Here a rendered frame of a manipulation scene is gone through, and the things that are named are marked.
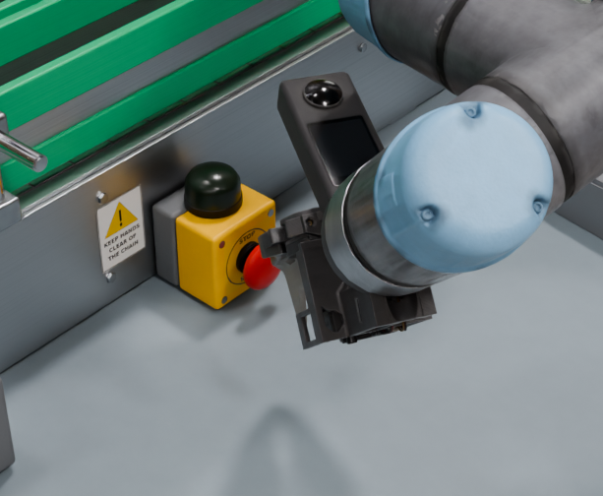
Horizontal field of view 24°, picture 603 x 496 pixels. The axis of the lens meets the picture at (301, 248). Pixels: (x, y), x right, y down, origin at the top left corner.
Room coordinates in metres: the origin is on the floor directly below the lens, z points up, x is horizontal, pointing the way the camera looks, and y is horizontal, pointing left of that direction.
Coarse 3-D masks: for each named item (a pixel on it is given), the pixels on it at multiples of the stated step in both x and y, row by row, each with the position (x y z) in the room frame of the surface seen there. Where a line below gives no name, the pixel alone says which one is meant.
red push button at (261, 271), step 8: (256, 248) 0.86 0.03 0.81; (248, 256) 0.86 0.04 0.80; (256, 256) 0.85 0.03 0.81; (248, 264) 0.85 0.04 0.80; (256, 264) 0.85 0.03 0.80; (264, 264) 0.85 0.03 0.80; (248, 272) 0.85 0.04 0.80; (256, 272) 0.85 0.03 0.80; (264, 272) 0.85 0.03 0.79; (272, 272) 0.86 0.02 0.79; (248, 280) 0.85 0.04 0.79; (256, 280) 0.85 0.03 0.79; (264, 280) 0.85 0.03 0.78; (272, 280) 0.86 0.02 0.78; (256, 288) 0.85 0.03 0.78
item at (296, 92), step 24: (288, 96) 0.75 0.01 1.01; (312, 96) 0.75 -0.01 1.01; (336, 96) 0.75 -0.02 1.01; (288, 120) 0.74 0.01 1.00; (312, 120) 0.73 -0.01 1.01; (336, 120) 0.73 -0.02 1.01; (360, 120) 0.73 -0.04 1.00; (312, 144) 0.71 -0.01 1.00; (336, 144) 0.71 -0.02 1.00; (360, 144) 0.71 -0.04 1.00; (312, 168) 0.70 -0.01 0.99; (336, 168) 0.69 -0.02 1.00
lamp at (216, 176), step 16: (192, 176) 0.89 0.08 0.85; (208, 176) 0.89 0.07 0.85; (224, 176) 0.89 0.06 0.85; (192, 192) 0.88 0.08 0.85; (208, 192) 0.88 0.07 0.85; (224, 192) 0.88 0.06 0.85; (240, 192) 0.90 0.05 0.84; (192, 208) 0.88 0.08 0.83; (208, 208) 0.88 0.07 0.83; (224, 208) 0.88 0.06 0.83
